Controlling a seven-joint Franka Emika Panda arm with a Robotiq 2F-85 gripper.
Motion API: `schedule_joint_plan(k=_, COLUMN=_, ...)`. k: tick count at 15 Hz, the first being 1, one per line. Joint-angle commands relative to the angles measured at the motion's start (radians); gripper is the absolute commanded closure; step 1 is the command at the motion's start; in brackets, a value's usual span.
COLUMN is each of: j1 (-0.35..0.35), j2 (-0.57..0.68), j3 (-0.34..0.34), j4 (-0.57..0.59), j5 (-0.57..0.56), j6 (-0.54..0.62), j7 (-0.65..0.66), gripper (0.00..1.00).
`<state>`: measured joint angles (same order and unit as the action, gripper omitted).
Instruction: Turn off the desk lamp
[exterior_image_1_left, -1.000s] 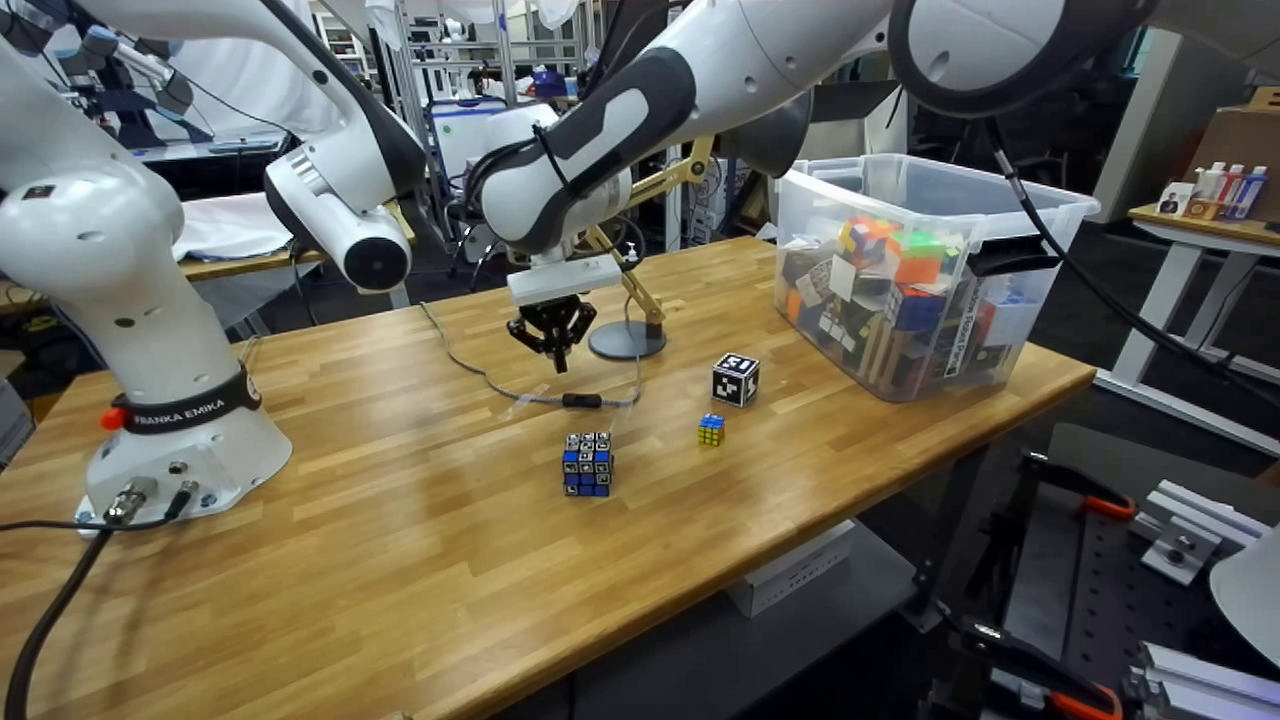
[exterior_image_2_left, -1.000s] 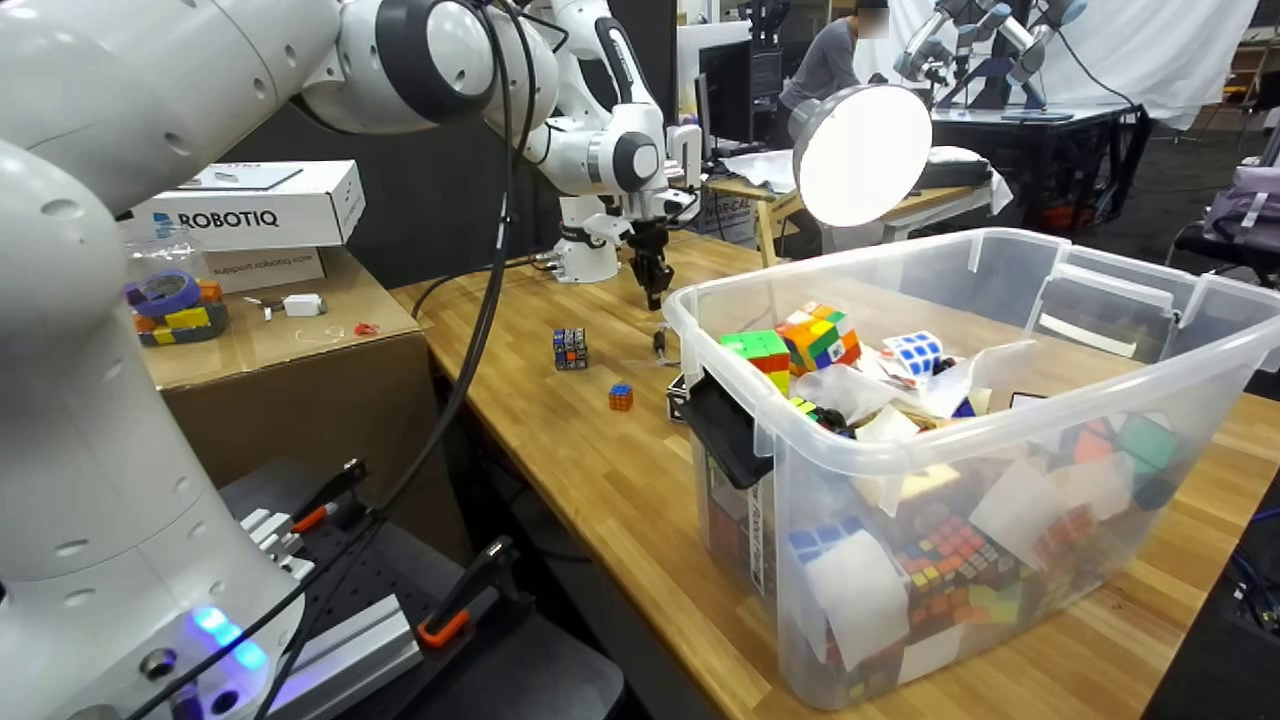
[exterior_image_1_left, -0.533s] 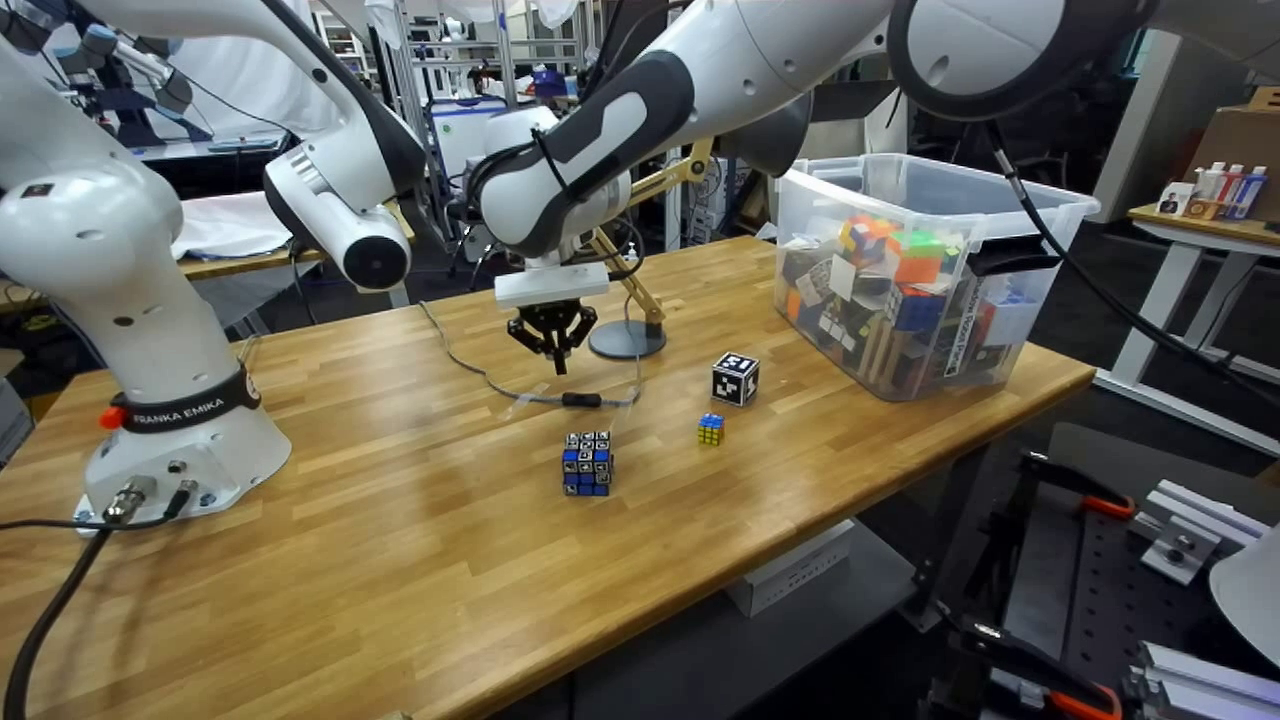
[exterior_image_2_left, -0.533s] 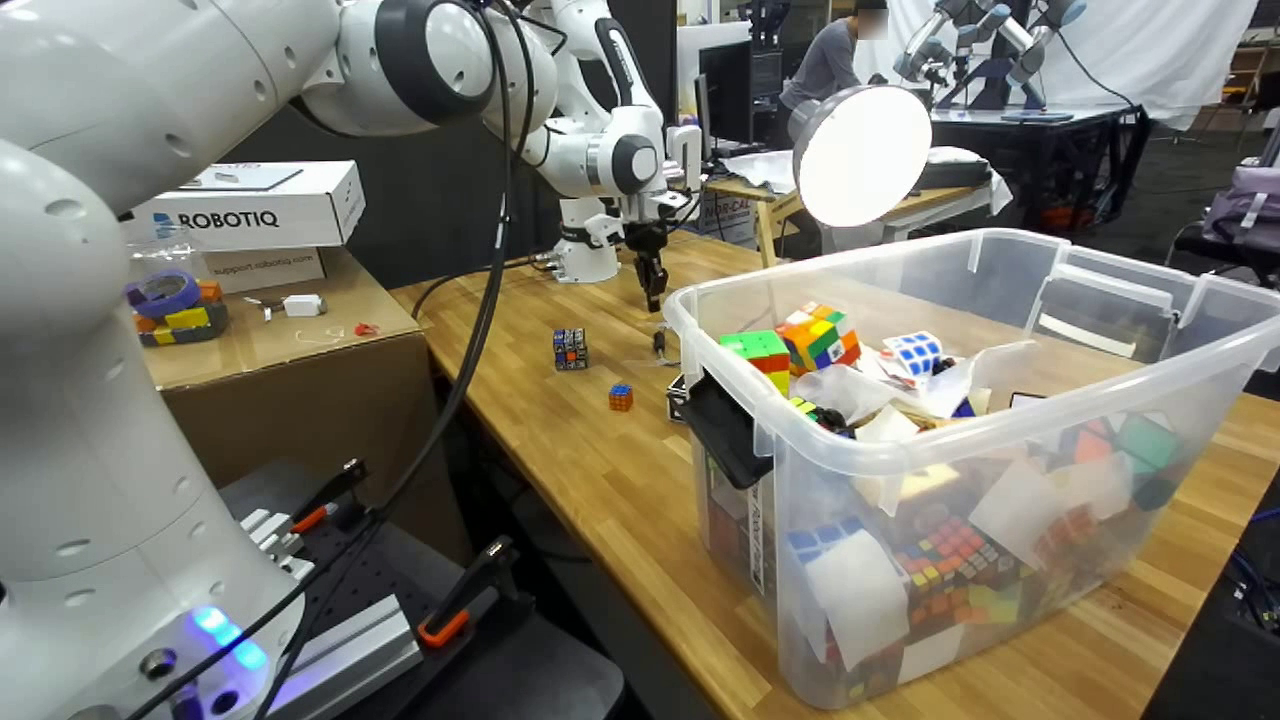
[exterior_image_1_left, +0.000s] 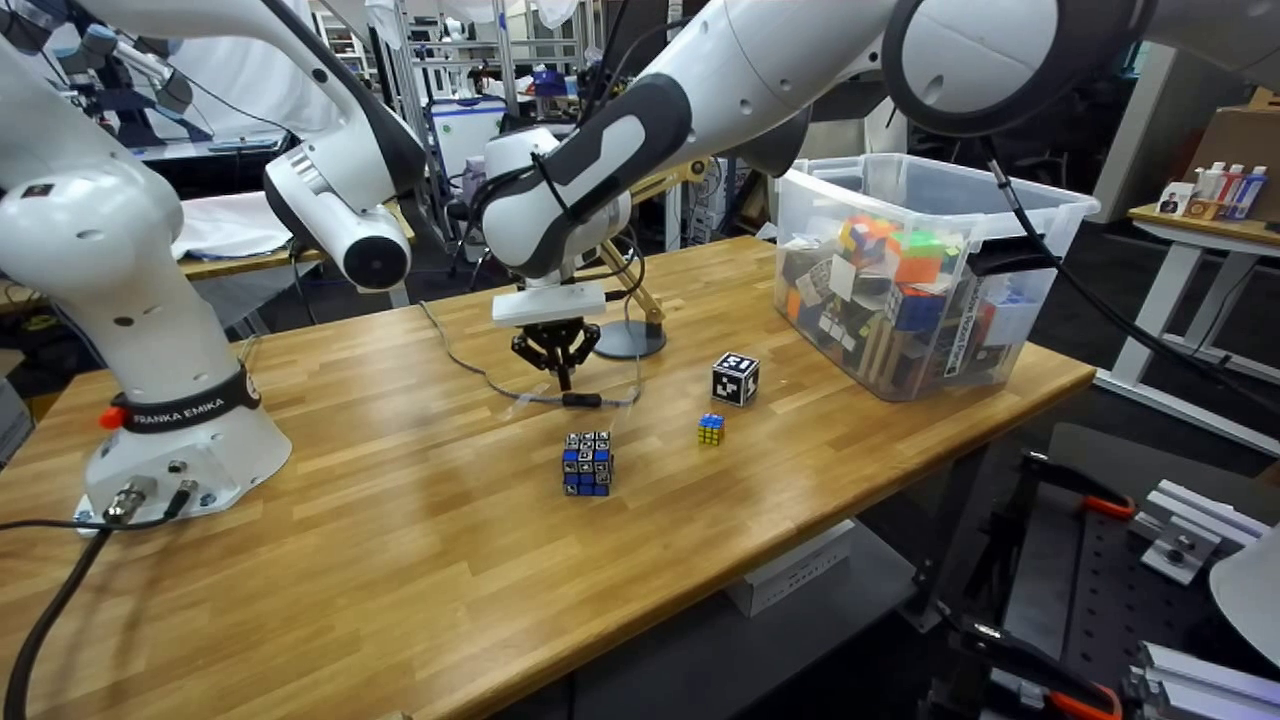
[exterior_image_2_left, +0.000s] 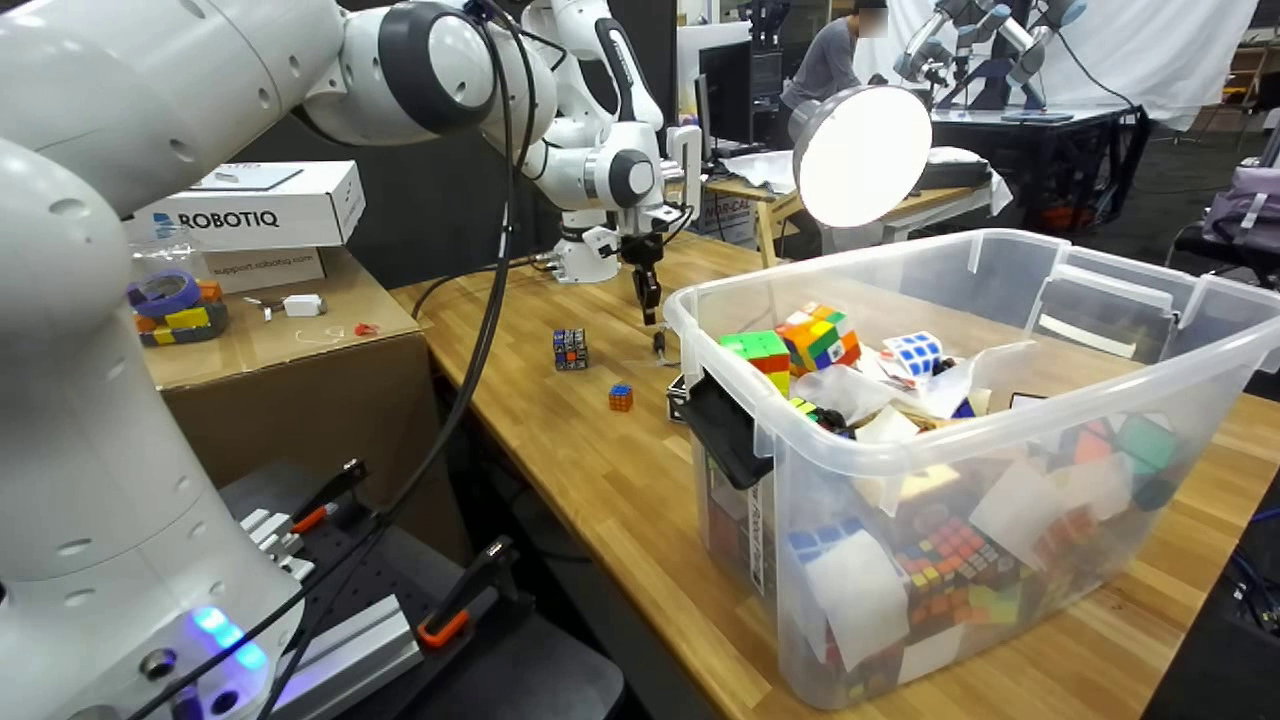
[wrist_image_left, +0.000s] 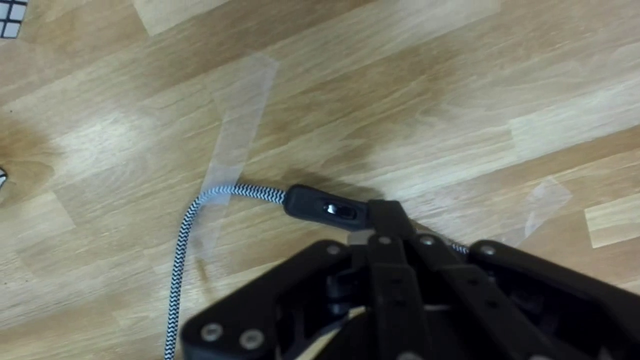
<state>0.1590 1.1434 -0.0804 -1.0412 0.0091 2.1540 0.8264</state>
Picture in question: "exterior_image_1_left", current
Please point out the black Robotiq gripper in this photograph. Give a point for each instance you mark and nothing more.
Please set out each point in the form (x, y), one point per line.
(556, 336)

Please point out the black inline lamp switch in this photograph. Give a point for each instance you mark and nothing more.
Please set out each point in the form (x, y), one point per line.
(581, 399)

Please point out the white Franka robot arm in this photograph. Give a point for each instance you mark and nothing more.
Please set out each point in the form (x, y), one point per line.
(95, 252)
(747, 66)

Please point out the wooden desk lamp grey base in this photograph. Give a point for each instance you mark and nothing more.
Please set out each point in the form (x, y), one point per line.
(628, 343)

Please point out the blue tagged Rubik's cube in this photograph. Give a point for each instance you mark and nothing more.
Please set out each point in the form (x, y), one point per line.
(587, 467)

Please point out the small colourful cube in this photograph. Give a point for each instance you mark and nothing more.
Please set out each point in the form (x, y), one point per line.
(715, 431)

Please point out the black white tag cube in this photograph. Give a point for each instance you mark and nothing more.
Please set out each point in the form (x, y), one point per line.
(735, 379)

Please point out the person in dark shirt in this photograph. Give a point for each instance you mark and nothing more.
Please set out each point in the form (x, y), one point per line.
(544, 82)

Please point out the white box under table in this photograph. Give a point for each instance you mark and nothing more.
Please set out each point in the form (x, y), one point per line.
(812, 566)

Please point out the white backdrop sheet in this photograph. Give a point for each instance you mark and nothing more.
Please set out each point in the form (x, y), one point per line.
(227, 220)

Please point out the clear plastic storage bin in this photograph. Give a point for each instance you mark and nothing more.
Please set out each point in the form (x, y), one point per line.
(920, 282)

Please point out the grey background robot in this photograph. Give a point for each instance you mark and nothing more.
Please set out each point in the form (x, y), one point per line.
(112, 61)

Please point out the black perforated cart top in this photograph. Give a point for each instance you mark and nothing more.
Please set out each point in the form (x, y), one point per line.
(1054, 585)

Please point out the aluminium extrusion bar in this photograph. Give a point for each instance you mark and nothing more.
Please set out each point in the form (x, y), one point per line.
(1205, 680)
(1186, 529)

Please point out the round wooden side table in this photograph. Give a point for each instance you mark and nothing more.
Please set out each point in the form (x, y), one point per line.
(1201, 228)

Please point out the cardboard box on side table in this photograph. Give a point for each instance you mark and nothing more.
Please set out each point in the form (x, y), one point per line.
(1244, 140)

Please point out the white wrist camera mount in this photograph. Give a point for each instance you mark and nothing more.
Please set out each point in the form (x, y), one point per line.
(544, 307)

